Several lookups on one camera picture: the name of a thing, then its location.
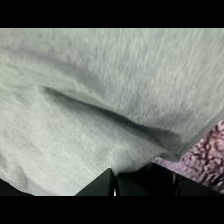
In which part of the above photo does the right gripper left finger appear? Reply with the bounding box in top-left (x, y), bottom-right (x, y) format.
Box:
top-left (75, 167), bottom-right (117, 197)

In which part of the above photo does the grey T-shirt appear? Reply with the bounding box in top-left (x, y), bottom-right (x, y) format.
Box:
top-left (0, 27), bottom-right (224, 197)

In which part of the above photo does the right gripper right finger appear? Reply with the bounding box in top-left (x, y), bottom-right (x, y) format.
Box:
top-left (115, 162), bottom-right (188, 197)

